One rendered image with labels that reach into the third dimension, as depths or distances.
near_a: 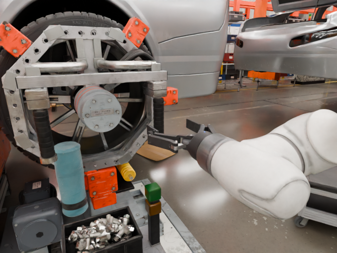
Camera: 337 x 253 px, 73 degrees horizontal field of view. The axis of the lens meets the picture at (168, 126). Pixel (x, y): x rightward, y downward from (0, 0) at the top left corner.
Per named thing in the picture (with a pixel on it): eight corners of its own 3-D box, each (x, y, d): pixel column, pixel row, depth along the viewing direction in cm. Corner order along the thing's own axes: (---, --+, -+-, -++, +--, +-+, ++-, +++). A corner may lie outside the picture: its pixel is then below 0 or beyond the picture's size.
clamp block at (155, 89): (156, 92, 81) (155, 77, 79) (167, 97, 73) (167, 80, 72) (142, 94, 79) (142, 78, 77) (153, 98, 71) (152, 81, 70)
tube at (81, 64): (88, 70, 81) (84, 37, 78) (98, 74, 65) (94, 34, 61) (31, 71, 73) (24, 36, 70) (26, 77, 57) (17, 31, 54)
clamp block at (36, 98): (49, 101, 66) (46, 83, 65) (50, 108, 59) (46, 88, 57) (30, 103, 64) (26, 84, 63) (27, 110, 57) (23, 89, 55)
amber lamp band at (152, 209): (156, 205, 73) (156, 195, 71) (162, 213, 69) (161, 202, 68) (145, 209, 71) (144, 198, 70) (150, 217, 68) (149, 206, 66)
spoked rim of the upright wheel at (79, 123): (114, 149, 128) (145, 63, 122) (126, 166, 108) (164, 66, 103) (8, 126, 102) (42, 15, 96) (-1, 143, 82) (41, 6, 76)
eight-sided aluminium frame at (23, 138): (155, 150, 111) (153, 30, 94) (161, 156, 105) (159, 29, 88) (26, 177, 87) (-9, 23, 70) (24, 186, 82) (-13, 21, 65)
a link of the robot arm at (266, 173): (210, 192, 47) (256, 167, 52) (274, 245, 34) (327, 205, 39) (203, 147, 43) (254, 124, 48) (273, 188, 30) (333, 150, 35)
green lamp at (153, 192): (156, 192, 71) (156, 181, 70) (161, 199, 68) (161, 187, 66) (144, 196, 69) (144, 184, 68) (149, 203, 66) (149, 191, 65)
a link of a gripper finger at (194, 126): (198, 124, 67) (200, 123, 67) (186, 118, 72) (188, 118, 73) (198, 133, 67) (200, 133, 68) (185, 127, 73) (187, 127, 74)
